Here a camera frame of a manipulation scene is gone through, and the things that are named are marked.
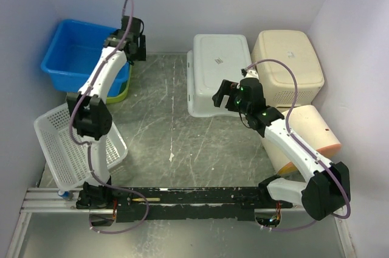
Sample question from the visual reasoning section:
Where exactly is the white plastic tub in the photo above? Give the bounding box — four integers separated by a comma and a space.
187, 34, 252, 118

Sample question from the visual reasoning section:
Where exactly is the green plastic tub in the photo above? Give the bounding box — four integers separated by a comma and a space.
106, 63, 132, 104

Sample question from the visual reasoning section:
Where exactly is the blue plastic tub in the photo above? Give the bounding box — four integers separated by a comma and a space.
41, 19, 115, 92

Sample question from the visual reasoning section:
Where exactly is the beige perforated basket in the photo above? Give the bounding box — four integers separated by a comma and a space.
251, 30, 325, 112

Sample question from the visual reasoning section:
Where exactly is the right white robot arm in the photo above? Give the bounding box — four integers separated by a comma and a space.
212, 76, 351, 221

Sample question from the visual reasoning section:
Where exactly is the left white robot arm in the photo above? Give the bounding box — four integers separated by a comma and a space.
66, 15, 146, 209

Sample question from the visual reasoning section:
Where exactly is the beige round stool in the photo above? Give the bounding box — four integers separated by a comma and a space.
261, 105, 342, 176

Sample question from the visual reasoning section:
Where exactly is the white mesh basket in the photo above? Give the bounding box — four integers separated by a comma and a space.
33, 103, 128, 192

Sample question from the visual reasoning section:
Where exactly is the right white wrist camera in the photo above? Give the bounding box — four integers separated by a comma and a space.
241, 69, 259, 80

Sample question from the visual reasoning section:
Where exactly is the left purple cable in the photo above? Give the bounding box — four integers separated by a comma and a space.
69, 0, 150, 235

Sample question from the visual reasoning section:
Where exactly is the purple cable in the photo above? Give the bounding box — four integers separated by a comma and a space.
243, 58, 353, 232
69, 0, 150, 235

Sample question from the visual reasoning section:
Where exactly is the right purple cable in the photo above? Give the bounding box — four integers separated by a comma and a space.
243, 58, 353, 232

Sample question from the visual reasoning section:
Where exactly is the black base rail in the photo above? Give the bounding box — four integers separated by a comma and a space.
76, 184, 292, 223

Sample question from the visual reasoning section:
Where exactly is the aluminium rail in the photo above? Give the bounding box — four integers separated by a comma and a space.
20, 187, 83, 212

